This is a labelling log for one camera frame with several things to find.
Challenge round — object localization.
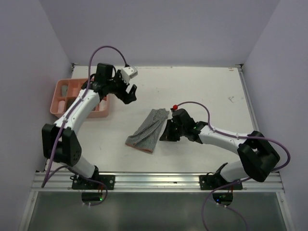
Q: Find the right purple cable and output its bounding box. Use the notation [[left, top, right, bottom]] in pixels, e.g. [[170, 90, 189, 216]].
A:
[[176, 101, 291, 231]]

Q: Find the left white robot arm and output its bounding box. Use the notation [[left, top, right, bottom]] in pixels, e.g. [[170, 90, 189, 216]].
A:
[[42, 63, 138, 189]]

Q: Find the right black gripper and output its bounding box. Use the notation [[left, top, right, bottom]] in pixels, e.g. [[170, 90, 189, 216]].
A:
[[159, 118, 186, 141]]

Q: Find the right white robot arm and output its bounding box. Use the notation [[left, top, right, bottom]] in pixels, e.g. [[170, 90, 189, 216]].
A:
[[159, 109, 280, 189]]

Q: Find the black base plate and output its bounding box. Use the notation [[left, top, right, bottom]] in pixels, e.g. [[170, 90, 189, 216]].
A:
[[199, 172, 229, 190], [70, 174, 115, 190]]

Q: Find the white rolled cloth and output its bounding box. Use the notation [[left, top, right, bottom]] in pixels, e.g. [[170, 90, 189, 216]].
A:
[[99, 100, 108, 111]]

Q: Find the plain grey underwear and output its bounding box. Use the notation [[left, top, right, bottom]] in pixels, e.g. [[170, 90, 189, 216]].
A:
[[61, 85, 68, 97]]

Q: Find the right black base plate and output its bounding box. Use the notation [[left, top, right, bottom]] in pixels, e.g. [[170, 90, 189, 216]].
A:
[[199, 172, 229, 190]]

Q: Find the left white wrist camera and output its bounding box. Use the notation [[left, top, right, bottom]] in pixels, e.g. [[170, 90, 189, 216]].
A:
[[120, 66, 138, 85]]

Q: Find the pink divided storage tray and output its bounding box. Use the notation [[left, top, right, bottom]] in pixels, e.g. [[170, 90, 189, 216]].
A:
[[50, 78, 110, 118]]

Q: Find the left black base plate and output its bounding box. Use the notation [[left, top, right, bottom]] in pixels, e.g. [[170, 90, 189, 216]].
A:
[[70, 174, 115, 190]]

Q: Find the grey striped underwear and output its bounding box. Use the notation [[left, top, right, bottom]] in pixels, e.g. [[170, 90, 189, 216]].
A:
[[125, 108, 169, 153]]

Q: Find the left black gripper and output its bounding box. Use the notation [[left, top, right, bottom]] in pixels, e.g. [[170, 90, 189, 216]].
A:
[[107, 70, 137, 104]]

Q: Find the aluminium mounting rail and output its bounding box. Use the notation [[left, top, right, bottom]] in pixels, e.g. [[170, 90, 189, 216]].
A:
[[30, 170, 284, 193]]

